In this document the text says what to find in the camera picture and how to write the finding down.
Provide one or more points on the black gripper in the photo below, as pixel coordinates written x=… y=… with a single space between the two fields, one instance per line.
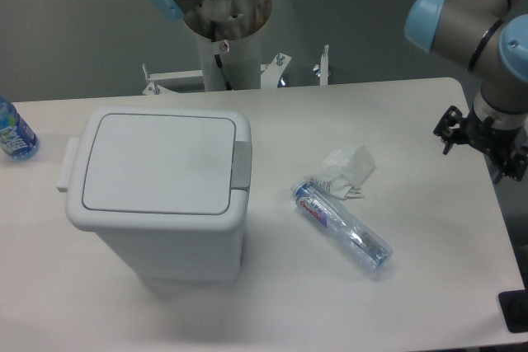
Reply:
x=498 y=144

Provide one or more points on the white plastic trash can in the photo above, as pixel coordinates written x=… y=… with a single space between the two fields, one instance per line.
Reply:
x=195 y=247

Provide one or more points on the white trash can lid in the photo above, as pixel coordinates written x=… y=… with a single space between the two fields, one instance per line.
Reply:
x=166 y=164

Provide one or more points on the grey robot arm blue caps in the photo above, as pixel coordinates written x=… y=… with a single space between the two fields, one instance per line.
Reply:
x=474 y=34

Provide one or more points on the crumpled white plastic wrapper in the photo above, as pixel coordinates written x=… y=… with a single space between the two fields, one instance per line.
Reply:
x=343 y=171

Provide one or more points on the clear empty plastic bottle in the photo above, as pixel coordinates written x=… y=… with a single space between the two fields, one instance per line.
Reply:
x=336 y=222

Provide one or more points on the black clamp at table edge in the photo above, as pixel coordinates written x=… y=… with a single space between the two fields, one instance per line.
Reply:
x=514 y=310

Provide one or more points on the white metal robot stand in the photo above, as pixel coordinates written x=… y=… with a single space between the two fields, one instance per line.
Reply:
x=228 y=35

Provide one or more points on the blue labelled water bottle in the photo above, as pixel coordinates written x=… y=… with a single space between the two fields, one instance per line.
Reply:
x=18 y=140

